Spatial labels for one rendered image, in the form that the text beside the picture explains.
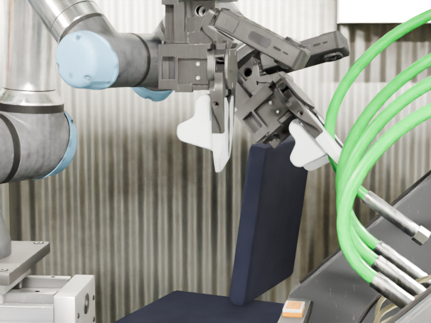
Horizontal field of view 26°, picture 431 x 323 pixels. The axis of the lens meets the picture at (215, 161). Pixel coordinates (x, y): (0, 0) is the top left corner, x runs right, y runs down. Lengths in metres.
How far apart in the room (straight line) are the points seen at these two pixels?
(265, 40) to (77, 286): 0.58
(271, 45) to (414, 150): 2.23
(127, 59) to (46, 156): 0.35
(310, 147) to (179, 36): 0.23
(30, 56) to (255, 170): 1.32
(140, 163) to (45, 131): 1.78
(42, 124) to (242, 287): 1.41
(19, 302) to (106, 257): 1.93
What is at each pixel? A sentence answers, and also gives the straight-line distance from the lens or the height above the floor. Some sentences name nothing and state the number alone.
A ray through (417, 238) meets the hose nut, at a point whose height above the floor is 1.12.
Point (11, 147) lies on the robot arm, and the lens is 1.49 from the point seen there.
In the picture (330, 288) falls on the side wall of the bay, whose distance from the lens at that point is 1.56.
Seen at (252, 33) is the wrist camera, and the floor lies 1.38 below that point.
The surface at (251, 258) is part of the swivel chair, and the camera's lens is 2.80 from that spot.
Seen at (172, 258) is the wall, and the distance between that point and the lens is 3.34.
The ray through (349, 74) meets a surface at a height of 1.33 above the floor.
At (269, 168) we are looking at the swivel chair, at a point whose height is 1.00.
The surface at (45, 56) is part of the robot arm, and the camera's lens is 1.54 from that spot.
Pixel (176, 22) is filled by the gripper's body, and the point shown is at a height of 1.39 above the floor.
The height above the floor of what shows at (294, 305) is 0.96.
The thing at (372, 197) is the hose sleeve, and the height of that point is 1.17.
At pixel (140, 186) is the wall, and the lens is 3.31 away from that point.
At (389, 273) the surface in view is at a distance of 1.06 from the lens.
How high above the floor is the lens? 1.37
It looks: 7 degrees down
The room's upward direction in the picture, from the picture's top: straight up
